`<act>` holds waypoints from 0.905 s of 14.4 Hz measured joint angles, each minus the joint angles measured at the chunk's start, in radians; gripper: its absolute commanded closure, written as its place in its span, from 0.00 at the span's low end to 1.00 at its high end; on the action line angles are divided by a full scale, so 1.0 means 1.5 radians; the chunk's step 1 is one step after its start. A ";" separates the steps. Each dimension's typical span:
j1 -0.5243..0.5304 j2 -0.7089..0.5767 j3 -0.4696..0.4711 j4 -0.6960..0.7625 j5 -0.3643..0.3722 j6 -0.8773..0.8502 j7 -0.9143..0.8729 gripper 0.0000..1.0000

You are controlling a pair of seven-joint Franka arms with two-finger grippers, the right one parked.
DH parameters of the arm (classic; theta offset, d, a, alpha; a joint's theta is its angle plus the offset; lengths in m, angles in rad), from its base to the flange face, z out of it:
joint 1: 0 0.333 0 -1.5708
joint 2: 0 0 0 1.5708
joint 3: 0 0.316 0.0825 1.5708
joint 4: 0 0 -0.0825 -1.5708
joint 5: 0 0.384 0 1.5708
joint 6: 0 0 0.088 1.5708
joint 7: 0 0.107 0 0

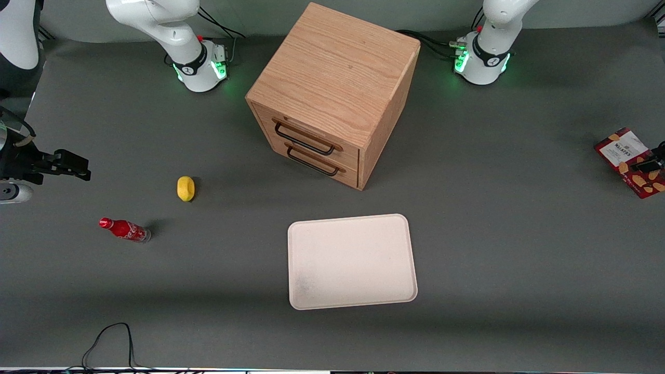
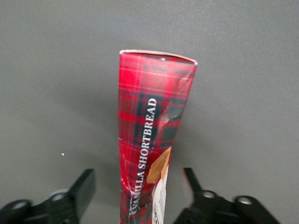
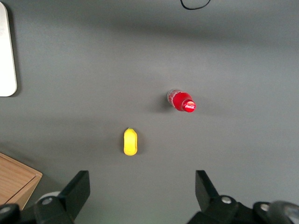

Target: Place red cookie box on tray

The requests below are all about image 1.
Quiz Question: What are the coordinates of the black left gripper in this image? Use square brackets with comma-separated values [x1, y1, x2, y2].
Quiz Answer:
[631, 141, 665, 175]

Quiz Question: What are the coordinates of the red cookie box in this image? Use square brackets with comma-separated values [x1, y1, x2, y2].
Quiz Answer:
[594, 127, 665, 199]

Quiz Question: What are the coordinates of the black left arm base cable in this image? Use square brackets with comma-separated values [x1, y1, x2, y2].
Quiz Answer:
[395, 29, 461, 59]

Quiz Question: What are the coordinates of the pale pink plastic tray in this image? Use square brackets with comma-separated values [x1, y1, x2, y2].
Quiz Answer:
[287, 213, 418, 311]

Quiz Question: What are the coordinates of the wooden drawer front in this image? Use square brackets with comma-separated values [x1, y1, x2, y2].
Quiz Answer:
[251, 103, 361, 168]
[269, 139, 360, 189]

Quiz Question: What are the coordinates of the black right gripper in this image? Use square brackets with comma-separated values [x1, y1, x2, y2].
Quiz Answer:
[0, 136, 92, 204]

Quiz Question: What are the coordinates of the black arm base cable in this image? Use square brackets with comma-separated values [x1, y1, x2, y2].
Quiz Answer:
[197, 6, 246, 63]
[395, 29, 461, 59]

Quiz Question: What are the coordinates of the oak wooden drawer cabinet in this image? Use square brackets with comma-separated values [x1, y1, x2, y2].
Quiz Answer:
[245, 2, 421, 191]

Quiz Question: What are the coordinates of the black metal drawer handle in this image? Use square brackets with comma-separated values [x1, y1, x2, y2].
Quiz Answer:
[273, 118, 344, 156]
[285, 143, 347, 177]

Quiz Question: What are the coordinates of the red cola bottle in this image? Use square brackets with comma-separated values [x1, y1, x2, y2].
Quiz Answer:
[99, 217, 152, 244]

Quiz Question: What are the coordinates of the thin black looped cable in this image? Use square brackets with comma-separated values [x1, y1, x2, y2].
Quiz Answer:
[81, 322, 156, 371]

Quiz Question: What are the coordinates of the black right arm base cable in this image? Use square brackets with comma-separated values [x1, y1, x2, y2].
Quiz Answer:
[197, 6, 246, 63]

